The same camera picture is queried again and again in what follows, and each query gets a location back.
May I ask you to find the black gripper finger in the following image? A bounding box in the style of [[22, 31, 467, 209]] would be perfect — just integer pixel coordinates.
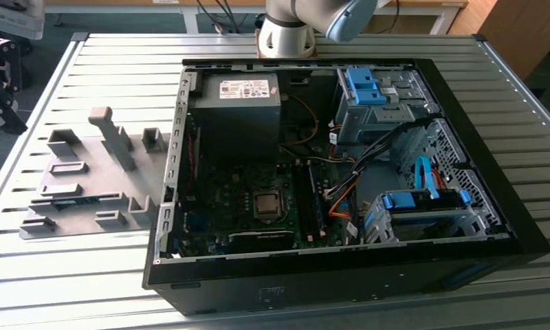
[[0, 37, 29, 135]]

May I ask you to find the green RAM stick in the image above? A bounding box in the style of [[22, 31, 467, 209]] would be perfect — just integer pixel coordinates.
[[30, 196, 122, 209], [309, 161, 327, 239]]

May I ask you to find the grey plastic parts rack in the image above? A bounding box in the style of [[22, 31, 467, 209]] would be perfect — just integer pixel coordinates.
[[18, 106, 171, 241]]

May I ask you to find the grey power supply unit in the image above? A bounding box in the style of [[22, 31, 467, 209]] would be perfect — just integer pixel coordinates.
[[193, 72, 283, 162]]

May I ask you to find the green motherboard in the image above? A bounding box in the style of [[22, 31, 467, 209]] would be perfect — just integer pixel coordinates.
[[178, 157, 349, 257]]

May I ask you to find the black CPU socket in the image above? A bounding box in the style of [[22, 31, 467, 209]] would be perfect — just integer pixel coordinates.
[[250, 185, 289, 224]]

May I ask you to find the silver CPU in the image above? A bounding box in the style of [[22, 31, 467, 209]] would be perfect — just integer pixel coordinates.
[[254, 194, 279, 211]]

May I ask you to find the black graphics card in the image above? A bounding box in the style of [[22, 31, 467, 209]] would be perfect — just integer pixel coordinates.
[[227, 229, 297, 252]]

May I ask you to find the blue plastic drive latch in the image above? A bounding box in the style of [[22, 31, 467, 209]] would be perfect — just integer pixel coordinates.
[[354, 89, 389, 106], [346, 67, 378, 87]]

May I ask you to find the grey metal drive cage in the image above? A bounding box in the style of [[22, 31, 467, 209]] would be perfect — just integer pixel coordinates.
[[333, 65, 441, 145]]

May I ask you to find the grey metal disk bay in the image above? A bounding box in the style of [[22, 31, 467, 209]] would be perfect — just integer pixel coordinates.
[[361, 192, 510, 243]]

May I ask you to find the hard disk in blue carrier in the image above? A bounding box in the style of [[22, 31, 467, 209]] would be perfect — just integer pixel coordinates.
[[379, 190, 471, 214]]

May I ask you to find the black open PC case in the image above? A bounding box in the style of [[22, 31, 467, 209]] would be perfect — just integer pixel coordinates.
[[139, 57, 550, 316]]

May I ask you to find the brown wooden cabinet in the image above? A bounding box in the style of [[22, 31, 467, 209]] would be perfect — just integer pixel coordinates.
[[449, 0, 550, 80]]

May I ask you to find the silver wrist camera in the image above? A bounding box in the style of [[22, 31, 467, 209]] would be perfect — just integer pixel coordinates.
[[0, 0, 45, 41]]

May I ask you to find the red wire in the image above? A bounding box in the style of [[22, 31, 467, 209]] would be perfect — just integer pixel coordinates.
[[186, 129, 201, 179]]

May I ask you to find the thin yellow wire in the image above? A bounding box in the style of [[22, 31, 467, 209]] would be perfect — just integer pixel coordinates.
[[281, 96, 319, 149]]

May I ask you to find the orange wire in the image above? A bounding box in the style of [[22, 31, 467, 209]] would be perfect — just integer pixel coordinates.
[[327, 190, 351, 219]]

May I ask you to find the black cable bundle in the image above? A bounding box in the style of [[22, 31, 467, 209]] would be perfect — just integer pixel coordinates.
[[325, 118, 434, 200]]

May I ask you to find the white frame wooden desk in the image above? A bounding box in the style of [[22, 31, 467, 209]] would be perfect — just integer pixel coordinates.
[[42, 0, 468, 35]]

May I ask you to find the blue wire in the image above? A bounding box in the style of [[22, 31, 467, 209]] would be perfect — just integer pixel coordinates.
[[413, 155, 441, 200]]

